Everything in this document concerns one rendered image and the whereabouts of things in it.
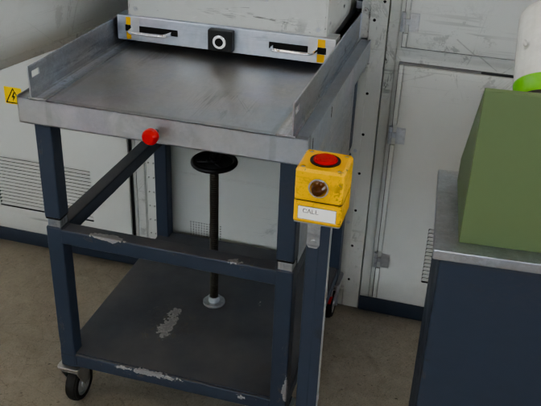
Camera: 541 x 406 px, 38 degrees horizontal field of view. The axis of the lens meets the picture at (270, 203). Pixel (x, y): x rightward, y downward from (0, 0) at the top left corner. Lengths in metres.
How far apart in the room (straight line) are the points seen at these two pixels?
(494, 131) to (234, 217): 1.27
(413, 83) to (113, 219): 1.07
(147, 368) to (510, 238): 0.97
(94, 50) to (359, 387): 1.11
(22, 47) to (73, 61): 0.19
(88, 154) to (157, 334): 0.70
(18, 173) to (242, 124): 1.29
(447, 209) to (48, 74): 0.87
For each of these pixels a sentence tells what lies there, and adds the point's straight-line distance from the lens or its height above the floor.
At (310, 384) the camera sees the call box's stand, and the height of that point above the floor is 0.45.
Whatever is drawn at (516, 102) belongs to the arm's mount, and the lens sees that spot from 1.29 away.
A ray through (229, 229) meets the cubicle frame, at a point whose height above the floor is 0.20.
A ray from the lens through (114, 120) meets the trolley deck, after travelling 1.62.
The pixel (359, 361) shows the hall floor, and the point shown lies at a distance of 2.29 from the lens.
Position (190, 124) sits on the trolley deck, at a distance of 1.55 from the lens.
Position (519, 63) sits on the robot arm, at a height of 1.02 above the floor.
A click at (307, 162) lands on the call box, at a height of 0.90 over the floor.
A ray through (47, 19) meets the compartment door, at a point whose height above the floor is 0.91.
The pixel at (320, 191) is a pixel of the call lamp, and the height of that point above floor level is 0.87.
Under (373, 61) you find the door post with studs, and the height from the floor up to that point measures 0.79.
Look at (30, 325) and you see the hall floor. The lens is 2.45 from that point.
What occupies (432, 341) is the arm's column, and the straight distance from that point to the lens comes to 1.49.
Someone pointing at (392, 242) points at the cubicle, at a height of 0.27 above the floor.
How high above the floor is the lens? 1.45
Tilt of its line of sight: 29 degrees down
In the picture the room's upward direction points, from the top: 2 degrees clockwise
